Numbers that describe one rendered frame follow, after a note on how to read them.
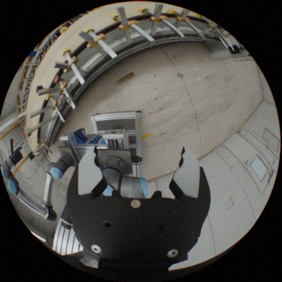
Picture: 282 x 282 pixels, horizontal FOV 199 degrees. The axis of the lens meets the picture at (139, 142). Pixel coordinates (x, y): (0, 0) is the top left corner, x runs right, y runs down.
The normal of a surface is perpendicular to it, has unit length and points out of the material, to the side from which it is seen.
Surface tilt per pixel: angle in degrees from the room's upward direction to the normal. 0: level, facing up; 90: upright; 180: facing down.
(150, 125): 0
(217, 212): 90
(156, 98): 0
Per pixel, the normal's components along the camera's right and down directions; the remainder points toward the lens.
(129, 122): -0.02, 0.50
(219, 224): -0.51, -0.75
